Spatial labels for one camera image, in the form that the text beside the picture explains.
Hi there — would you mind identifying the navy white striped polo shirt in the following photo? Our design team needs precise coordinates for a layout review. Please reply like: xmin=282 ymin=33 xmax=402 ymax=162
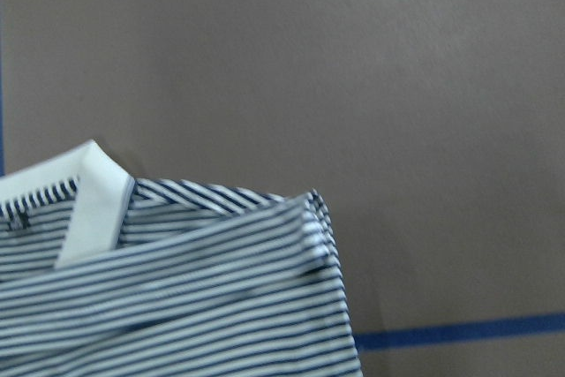
xmin=1 ymin=141 xmax=361 ymax=376

